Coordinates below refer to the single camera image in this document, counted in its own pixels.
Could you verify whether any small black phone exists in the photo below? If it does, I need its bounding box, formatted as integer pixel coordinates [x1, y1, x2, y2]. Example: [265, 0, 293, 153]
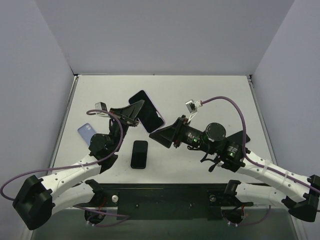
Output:
[130, 140, 148, 169]

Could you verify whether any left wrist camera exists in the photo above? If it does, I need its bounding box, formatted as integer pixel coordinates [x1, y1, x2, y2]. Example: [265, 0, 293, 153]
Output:
[94, 101, 110, 118]

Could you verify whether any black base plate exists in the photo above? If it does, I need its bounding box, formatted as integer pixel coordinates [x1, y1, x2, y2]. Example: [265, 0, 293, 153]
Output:
[83, 183, 253, 220]

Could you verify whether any large phone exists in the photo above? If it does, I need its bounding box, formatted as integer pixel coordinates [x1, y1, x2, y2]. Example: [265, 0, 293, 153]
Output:
[128, 90, 165, 134]

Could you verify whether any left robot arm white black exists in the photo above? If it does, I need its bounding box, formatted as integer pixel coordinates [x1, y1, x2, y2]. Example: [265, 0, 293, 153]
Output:
[12, 100, 145, 230]

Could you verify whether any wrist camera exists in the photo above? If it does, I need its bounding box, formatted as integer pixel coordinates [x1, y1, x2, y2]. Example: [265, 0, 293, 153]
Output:
[185, 99, 202, 122]
[94, 101, 110, 118]

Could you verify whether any blue phone case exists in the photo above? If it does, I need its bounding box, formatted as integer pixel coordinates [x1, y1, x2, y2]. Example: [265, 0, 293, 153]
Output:
[77, 123, 97, 146]

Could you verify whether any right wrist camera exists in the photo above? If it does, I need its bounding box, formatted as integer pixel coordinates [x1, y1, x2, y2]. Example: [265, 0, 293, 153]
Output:
[185, 99, 202, 122]

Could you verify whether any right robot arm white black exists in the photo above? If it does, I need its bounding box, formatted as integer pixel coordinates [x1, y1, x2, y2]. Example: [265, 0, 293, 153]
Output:
[149, 116, 320, 223]

